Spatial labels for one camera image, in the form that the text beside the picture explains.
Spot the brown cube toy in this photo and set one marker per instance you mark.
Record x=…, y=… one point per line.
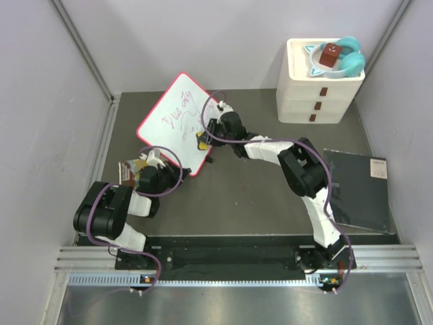
x=330, y=52

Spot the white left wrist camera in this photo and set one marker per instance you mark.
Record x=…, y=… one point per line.
x=152, y=158

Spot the black book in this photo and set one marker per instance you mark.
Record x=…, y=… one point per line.
x=360, y=190

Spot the white three drawer unit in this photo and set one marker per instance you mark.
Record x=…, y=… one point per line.
x=302, y=99

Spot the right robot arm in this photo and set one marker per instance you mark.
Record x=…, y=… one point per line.
x=303, y=168

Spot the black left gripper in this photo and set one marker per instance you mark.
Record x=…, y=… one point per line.
x=173, y=170

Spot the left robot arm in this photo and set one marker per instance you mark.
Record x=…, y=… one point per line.
x=103, y=211

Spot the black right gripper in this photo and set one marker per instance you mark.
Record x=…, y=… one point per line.
x=214, y=126

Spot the yellow whiteboard eraser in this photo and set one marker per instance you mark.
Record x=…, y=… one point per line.
x=201, y=140

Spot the white slotted cable duct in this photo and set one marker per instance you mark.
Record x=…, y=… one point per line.
x=144, y=280

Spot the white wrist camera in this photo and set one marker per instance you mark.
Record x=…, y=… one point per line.
x=152, y=158
x=224, y=108

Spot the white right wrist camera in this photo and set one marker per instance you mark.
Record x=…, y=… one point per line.
x=224, y=108

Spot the pink framed whiteboard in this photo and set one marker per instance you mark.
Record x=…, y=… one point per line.
x=175, y=120

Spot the teal cat ear headphones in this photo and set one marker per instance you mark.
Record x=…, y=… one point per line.
x=351, y=61

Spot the black mounting base plate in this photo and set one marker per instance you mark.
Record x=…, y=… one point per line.
x=228, y=255

